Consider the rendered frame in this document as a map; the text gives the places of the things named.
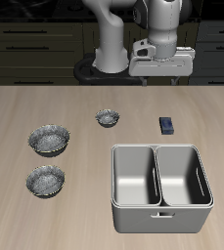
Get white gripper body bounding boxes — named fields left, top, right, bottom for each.
left=128, top=51, right=195, bottom=78

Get dark blue cream cheese box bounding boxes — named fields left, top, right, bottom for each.
left=158, top=116, right=175, bottom=136

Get small grey fluted bowl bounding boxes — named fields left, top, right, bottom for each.
left=95, top=108, right=120, bottom=128

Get large grey bowl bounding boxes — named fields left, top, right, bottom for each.
left=27, top=123, right=71, bottom=158

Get middle-sized grey bowl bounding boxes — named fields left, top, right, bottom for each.
left=25, top=164, right=67, bottom=199

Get white two-bin basket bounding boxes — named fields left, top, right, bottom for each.
left=110, top=144, right=215, bottom=234

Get dark kitchen cupboards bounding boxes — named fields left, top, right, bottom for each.
left=0, top=0, right=224, bottom=87

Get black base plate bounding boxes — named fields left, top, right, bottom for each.
left=73, top=53, right=144, bottom=86

